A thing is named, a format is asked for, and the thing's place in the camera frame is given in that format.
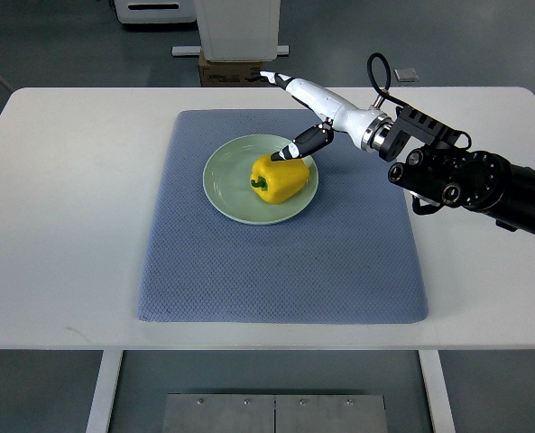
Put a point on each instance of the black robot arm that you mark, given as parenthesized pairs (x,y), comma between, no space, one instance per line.
(426,161)

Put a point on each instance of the light green plate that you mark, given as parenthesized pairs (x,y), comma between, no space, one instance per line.
(226,181)

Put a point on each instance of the metal base plate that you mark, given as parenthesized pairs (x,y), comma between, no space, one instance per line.
(274,413)

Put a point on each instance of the yellow bell pepper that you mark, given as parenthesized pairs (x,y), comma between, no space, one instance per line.
(277,181)

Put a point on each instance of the cardboard box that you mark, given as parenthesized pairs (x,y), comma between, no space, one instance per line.
(228,74)

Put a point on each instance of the white cabinet with slot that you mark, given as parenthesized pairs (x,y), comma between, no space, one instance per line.
(154,12)

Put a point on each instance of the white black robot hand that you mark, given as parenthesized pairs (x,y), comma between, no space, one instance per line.
(367,128)

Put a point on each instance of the white machine base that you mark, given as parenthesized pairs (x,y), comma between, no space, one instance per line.
(236,31)

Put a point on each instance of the left white table leg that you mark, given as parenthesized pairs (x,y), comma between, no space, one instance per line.
(104,394)

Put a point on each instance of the right white table leg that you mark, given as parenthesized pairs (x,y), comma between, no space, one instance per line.
(436,390)

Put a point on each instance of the blue quilted mat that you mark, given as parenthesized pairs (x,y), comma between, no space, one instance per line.
(349,257)

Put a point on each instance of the grey floor plate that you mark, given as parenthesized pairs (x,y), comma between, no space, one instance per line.
(406,75)

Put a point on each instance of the white table leg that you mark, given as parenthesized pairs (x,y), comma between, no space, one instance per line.
(104,394)
(436,390)

